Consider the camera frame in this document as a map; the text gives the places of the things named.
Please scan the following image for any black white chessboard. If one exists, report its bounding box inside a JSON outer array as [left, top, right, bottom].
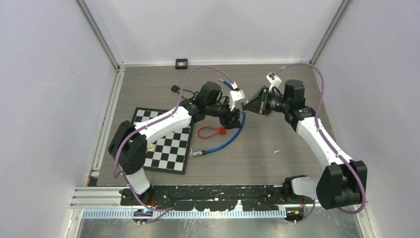
[[132, 107, 194, 175]]

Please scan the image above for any red cable padlock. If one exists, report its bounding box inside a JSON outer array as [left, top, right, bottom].
[[197, 126, 227, 139]]

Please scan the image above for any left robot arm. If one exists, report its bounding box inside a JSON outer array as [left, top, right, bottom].
[[108, 82, 245, 205]]

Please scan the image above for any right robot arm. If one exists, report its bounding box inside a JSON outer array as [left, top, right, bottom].
[[244, 79, 368, 210]]

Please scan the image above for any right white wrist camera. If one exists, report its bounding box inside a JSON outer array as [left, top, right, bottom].
[[266, 72, 282, 93]]

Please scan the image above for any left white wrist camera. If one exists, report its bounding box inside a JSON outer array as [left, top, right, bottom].
[[228, 88, 247, 112]]

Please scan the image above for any blue cable lock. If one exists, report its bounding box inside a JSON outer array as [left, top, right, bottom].
[[182, 81, 246, 157]]

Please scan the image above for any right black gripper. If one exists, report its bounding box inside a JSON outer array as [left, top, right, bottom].
[[243, 88, 290, 116]]

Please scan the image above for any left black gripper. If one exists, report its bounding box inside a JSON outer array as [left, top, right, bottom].
[[206, 97, 243, 130]]

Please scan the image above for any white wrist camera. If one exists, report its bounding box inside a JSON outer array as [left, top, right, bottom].
[[228, 88, 247, 112], [266, 72, 282, 93]]

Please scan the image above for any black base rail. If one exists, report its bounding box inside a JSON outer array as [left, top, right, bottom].
[[119, 185, 314, 211]]

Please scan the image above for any small black square device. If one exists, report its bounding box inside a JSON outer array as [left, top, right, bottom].
[[175, 59, 188, 70]]

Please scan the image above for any black cable padlock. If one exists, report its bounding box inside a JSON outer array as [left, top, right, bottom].
[[171, 84, 198, 100]]

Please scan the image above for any aluminium frame rail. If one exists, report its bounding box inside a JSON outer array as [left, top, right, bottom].
[[82, 207, 287, 220]]

